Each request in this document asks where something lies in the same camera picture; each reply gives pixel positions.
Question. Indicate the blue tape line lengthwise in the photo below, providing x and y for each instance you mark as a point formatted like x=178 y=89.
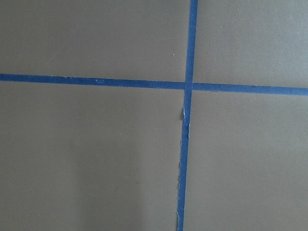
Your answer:
x=187 y=101

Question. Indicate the blue tape line crosswise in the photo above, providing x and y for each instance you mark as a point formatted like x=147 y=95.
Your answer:
x=155 y=84

